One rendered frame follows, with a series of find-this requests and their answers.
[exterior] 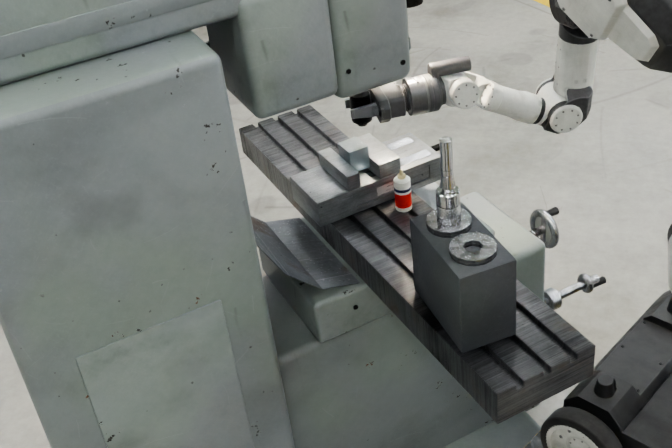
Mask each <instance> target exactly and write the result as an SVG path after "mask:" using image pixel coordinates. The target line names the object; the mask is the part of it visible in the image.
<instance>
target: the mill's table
mask: <svg viewBox="0 0 672 448"><path fill-rule="evenodd" d="M239 133H240V138H241V143H242V149H243V153H244V154H245V155H246V156H247V157H248V158H249V159H250V160H251V161H252V162H253V163H254V164H255V165H256V166H257V167H258V169H259V170H260V171H261V172H262V173H263V174H264V175H265V176H266V177H267V178H268V179H269V180H270V181H271V182H272V184H273V185H274V186H275V187H276V188H277V189H278V190H279V191H280V192H281V193H282V194H283V195H284V196H285V197H286V198H287V200H288V201H289V202H290V203H291V204H292V205H293V206H294V207H295V208H296V209H297V210H298V211H299V212H300V213H301V215H302V216H303V217H304V218H305V219H306V220H307V221H308V222H309V223H310V224H311V225H312V226H313V227H314V228H315V230H316V231H317V232H318V233H319V234H320V235H321V236H322V237H323V238H324V239H325V240H326V241H327V242H328V243H329V244H330V246H331V247H332V248H333V249H334V250H335V251H336V252H337V253H338V254H339V255H340V256H341V257H342V258H343V259H344V261H345V262H346V263H347V264H348V265H349V266H350V267H351V268H352V269H353V270H354V271H355V272H356V273H357V274H358V276H359V277H360V278H361V279H362V280H363V281H364V282H365V283H366V284H367V285H368V286H369V287H370V288H371V289H372V290H373V292H374V293H375V294H376V295H377V296H378V297H379V298H380V299H381V300H382V301H383V302H384V303H385V304H386V305H387V307H388V308H389V309H390V310H391V311H392V312H393V313H394V314H395V315H396V316H397V317H398V318H399V319H400V320H401V321H402V323H403V324H404V325H405V326H406V327H407V328H408V329H409V330H410V331H411V332H412V333H413V334H414V335H415V336H416V338H417V339H418V340H419V341H420V342H421V343H422V344H423V345H424V346H425V347H426V348H427V349H428V350H429V351H430V353H431V354H432V355H433V356H434V357H435V358H436V359H437V360H438V361H439V362H440V363H441V364H442V365H443V366H444V367H445V369H446V370H447V371H448V372H449V373H450V374H451V375H452V376H453V377H454V378H455V379H456V380H457V381H458V382H459V384H460V385H461V386H462V387H463V388H464V389H465V390H466V391H467V392H468V393H469V394H470V395H471V396H472V397H473V399H474V400H475V401H476V402H477V403H478V404H479V405H480V406H481V407H482V408H483V409H484V410H485V411H486V412H487V413H488V415H489V416H490V417H491V418H492V419H493V420H494V421H495V422H496V423H497V424H499V423H501V422H503V421H505V420H507V419H509V418H511V417H513V416H515V415H517V414H518V413H520V412H522V411H524V410H526V409H528V408H530V407H532V406H534V405H536V404H538V403H540V402H542V401H544V400H546V399H548V398H550V397H552V396H554V395H556V394H558V393H560V392H562V391H564V390H565V389H567V388H569V387H571V386H573V385H575V384H577V383H579V382H581V381H583V380H585V379H587V378H589V377H591V376H593V373H594V359H595V345H594V344H593V343H592V342H591V341H590V340H588V339H587V338H586V337H585V336H584V335H583V334H581V333H580V332H579V331H578V330H577V329H575V328H574V327H573V326H572V325H571V324H569V323H568V322H567V321H566V320H565V319H564V318H562V317H561V316H560V315H559V314H558V313H556V312H555V311H554V310H553V309H552V308H550V307H549V306H548V305H547V304H546V303H545V302H543V301H542V300H541V299H540V298H539V297H537V296H536V295H535V294H534V293H533V292H531V291H530V290H529V289H528V288H527V287H526V286H524V285H523V284H522V283H521V282H520V281H518V280H517V279H516V334H515V335H512V336H510V337H507V338H504V339H501V340H498V341H495V342H493V343H490V344H487V345H484V346H481V347H479V348H476V349H473V350H470V351H467V352H464V353H462V352H461V351H460V350H459V348H458V347H457V346H456V344H455V343H454V342H453V340H452V339H451V337H450V336H449V335H448V333H447V332H446V331H445V329H444V328H443V327H442V325H441V324H440V323H439V321H438V320H437V319H436V317H435V316H434V315H433V313H432V312H431V310H430V309H429V308H428V306H427V305H426V304H425V302H424V301H423V300H422V298H421V297H420V296H419V294H418V293H417V292H416V290H415V286H414V272H413V258H412V244H411V231H410V218H412V217H416V216H419V215H422V214H425V213H428V212H431V211H433V210H434V209H433V208H432V207H431V206H429V205H428V204H427V203H426V202H425V201H423V200H422V199H421V198H420V197H419V196H418V195H416V194H415V193H414V192H413V191H411V195H412V209H411V210H410V211H408V212H399V211H397V210H396V206H395V198H393V199H391V200H388V201H386V202H383V203H381V204H378V205H376V206H373V207H371V208H368V209H366V210H363V211H361V212H358V213H356V214H353V215H350V216H348V217H345V218H343V219H340V220H338V221H335V222H333V223H330V224H328V225H325V226H323V227H320V226H319V225H318V224H317V223H316V222H315V221H314V220H313V219H312V218H311V217H310V216H309V215H308V214H307V213H306V212H305V211H304V210H303V209H302V208H301V207H300V206H299V205H298V203H297V202H296V201H295V200H294V199H293V193H292V187H291V180H290V177H291V176H293V175H296V174H298V173H301V172H304V171H307V170H309V169H312V168H315V167H317V166H320V162H319V154H318V152H319V151H321V150H324V149H327V148H331V149H333V150H334V151H335V152H336V153H337V154H338V155H339V151H338V143H339V142H341V141H344V140H347V139H350V138H349V137H348V136H346V135H345V134H344V133H343V132H342V131H340V130H339V129H338V128H337V127H336V126H334V125H333V124H332V123H331V122H330V121H329V120H327V119H326V118H325V117H324V116H323V115H321V114H320V113H319V112H318V111H317V110H315V109H314V108H313V107H312V106H311V105H307V106H304V107H301V108H298V109H297V114H295V113H293V112H292V111H290V112H287V113H284V114H281V115H278V120H274V119H273V118H269V119H266V120H263V121H260V122H258V127H255V126H254V125H253V124H251V125H248V126H245V127H242V128H239Z"/></svg>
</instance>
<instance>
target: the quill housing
mask: <svg viewBox="0 0 672 448"><path fill-rule="evenodd" d="M328 7H329V15H330V24H331V33H332V42H333V50H334V59H335V68H336V76H337V85H338V88H337V92H336V93H335V94H334V95H335V96H337V97H339V98H346V97H350V96H353V95H356V94H359V93H362V92H365V91H368V90H371V89H374V88H376V87H379V86H382V85H385V84H388V83H391V82H394V81H397V80H400V79H403V78H404V77H406V76H407V75H408V73H409V71H410V55H409V39H408V24H407V8H406V0H328Z"/></svg>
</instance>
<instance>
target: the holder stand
mask: <svg viewBox="0 0 672 448"><path fill-rule="evenodd" d="M410 231H411V244H412V258H413V272H414V286H415V290H416V292H417V293H418V294H419V296H420V297H421V298H422V300H423V301H424V302H425V304H426V305H427V306H428V308H429V309H430V310H431V312H432V313H433V315H434V316H435V317H436V319H437V320H438V321H439V323H440V324H441V325H442V327H443V328H444V329H445V331H446V332H447V333H448V335H449V336H450V337H451V339H452V340H453V342H454V343H455V344H456V346H457V347H458V348H459V350H460V351H461V352H462V353H464V352H467V351H470V350H473V349H476V348H479V347H481V346H484V345H487V344H490V343H493V342H495V341H498V340H501V339H504V338H507V337H510V336H512V335H515V334H516V264H517V261H516V259H515V258H514V257H513V256H512V255H511V253H510V252H509V251H508V250H507V249H506V248H505V247H504V246H503V245H502V244H501V243H500V242H499V241H498V240H497V239H496V238H495V236H494V235H493V234H492V233H491V232H490V231H489V230H488V229H487V228H486V227H485V226H484V225H483V224H482V223H481V222H480V221H479V220H478V218H477V217H476V216H475V215H474V214H473V213H472V212H471V211H470V210H469V209H468V208H467V207H466V206H465V205H464V204H463V203H462V202H461V221H460V222H459V223H458V224H456V225H453V226H444V225H441V224H440V223H438V221H437V209H435V210H433V211H431V212H428V213H425V214H422V215H419V216H416V217H412V218H410Z"/></svg>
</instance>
